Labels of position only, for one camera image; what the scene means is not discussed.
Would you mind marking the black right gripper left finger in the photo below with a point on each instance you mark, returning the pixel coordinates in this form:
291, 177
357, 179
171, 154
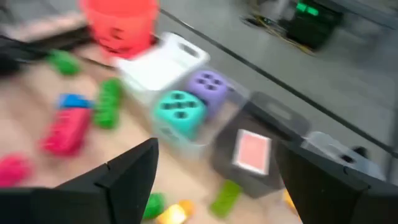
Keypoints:
77, 199

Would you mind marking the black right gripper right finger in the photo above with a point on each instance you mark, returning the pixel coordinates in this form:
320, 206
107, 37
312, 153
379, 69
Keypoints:
342, 199

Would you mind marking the yellow building block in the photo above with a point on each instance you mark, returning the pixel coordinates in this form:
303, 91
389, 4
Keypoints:
289, 202
174, 214

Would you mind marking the large red building block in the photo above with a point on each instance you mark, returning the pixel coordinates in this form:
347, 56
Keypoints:
66, 132

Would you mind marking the red two-stud building block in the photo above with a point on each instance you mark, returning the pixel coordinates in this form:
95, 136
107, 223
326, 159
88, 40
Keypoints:
14, 171

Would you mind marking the dark green small block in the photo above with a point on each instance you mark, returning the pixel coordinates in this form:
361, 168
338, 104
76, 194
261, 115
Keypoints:
154, 207

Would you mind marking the blue building block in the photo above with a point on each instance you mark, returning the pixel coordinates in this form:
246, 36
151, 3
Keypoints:
74, 101

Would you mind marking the long green building block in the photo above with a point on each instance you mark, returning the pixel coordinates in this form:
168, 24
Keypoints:
108, 104

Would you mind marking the white red playing card box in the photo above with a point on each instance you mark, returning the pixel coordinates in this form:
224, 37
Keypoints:
252, 152

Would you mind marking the lime green block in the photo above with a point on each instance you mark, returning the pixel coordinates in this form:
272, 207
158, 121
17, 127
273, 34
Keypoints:
225, 199

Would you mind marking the teal foam die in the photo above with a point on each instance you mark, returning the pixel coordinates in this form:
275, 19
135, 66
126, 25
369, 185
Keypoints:
180, 115

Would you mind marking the green two-stud building block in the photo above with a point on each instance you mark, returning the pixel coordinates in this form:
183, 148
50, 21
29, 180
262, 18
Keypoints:
63, 62

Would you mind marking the purple foam die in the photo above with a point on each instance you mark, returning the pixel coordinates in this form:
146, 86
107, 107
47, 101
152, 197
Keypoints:
208, 90

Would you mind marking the clear plastic bin middle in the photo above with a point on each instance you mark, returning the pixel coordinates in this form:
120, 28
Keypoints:
230, 174

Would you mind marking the white plastic bin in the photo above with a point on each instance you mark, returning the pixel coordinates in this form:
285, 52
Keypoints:
161, 65

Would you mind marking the black computer green lights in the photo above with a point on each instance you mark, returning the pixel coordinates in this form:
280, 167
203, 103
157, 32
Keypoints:
314, 25

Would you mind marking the orange pumpkin face bucket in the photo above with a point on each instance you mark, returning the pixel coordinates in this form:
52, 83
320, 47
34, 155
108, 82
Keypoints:
121, 25

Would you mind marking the black table frame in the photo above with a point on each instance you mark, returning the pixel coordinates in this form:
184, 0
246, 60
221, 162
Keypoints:
18, 53

